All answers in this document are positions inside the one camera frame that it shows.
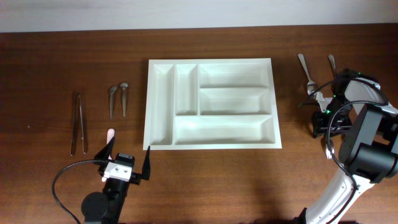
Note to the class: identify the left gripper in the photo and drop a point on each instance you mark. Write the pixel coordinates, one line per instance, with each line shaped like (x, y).
(136, 177)

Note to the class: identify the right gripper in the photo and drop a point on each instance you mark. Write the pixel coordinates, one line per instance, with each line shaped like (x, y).
(319, 122)

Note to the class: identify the steel tablespoon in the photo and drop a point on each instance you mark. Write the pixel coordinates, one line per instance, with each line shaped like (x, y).
(311, 85)
(332, 63)

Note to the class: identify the steel fork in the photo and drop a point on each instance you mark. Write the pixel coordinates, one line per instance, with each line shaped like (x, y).
(329, 149)

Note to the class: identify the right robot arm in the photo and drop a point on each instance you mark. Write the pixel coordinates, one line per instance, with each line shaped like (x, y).
(360, 129)

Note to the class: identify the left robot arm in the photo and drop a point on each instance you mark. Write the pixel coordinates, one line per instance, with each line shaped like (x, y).
(106, 206)

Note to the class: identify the small steel spoon left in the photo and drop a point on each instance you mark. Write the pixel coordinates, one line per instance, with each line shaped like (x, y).
(112, 90)

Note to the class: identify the small steel spoon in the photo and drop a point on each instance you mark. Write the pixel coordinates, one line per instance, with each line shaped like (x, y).
(112, 90)
(124, 87)

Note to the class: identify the small steel spoon right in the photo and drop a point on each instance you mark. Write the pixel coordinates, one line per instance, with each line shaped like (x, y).
(124, 87)

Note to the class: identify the steel kitchen tongs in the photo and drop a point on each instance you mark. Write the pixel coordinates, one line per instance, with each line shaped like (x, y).
(78, 123)

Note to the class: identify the white plastic cutlery tray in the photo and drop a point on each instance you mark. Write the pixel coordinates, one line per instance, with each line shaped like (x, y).
(211, 104)

